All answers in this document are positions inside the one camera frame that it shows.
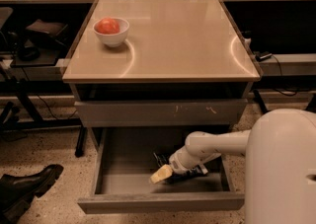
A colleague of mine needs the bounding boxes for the white ceramic bowl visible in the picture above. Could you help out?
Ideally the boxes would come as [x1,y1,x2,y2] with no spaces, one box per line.
[93,17,129,47]

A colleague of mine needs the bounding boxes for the black table leg left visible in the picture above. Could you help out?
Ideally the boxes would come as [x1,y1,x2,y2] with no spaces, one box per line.
[75,126,87,158]

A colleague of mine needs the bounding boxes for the dark box on shelf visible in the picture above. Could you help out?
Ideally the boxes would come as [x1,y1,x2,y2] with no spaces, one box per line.
[26,19,69,49]

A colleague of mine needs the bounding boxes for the grey drawer cabinet with counter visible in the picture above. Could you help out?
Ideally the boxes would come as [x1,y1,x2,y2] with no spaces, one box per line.
[63,0,261,143]

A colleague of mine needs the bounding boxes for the black table leg right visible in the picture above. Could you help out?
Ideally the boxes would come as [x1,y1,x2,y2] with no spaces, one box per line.
[253,90,269,114]

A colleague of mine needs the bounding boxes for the black chunky boot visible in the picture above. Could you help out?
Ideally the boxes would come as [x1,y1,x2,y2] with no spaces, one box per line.
[0,164,63,224]

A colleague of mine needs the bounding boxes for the open grey middle drawer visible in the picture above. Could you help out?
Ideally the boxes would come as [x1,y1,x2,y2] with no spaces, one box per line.
[78,127,244,214]

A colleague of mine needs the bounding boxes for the black headphones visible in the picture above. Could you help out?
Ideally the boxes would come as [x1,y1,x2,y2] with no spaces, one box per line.
[17,44,40,61]

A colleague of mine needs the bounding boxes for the small black device on ledge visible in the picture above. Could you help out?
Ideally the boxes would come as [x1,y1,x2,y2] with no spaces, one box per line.
[255,51,272,62]

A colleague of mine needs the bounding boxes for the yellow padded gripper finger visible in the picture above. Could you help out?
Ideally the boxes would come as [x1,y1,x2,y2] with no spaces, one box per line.
[150,165,173,184]

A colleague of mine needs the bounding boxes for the red apple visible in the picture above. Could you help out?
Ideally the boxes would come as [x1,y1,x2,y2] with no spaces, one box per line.
[95,18,119,35]

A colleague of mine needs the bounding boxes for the black table leg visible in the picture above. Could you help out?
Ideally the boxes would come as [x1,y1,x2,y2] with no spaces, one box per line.
[75,126,87,158]
[253,90,269,114]

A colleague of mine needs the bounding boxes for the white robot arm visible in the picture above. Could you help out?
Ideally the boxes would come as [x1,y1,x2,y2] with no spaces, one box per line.
[150,109,316,224]

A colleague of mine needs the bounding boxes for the blue chip bag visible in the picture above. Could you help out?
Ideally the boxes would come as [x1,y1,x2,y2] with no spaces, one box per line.
[151,153,208,185]

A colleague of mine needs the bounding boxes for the closed grey upper drawer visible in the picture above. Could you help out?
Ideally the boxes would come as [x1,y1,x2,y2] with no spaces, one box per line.
[75,99,247,127]

